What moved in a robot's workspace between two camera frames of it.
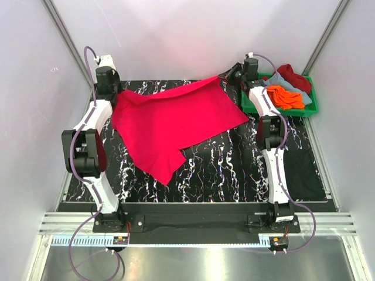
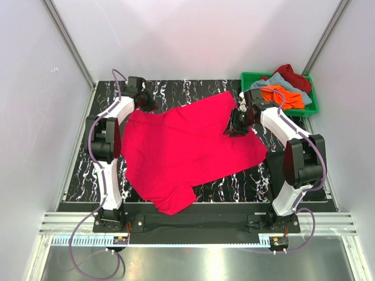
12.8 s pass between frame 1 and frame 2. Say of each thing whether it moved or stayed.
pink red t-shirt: moved
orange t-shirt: stayed
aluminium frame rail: stayed
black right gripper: moved
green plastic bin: stayed
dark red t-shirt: stayed
